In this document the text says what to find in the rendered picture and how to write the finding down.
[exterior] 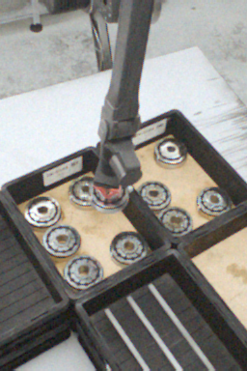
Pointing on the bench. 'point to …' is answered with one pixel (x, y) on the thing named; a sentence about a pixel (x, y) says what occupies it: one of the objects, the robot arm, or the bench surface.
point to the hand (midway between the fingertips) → (109, 187)
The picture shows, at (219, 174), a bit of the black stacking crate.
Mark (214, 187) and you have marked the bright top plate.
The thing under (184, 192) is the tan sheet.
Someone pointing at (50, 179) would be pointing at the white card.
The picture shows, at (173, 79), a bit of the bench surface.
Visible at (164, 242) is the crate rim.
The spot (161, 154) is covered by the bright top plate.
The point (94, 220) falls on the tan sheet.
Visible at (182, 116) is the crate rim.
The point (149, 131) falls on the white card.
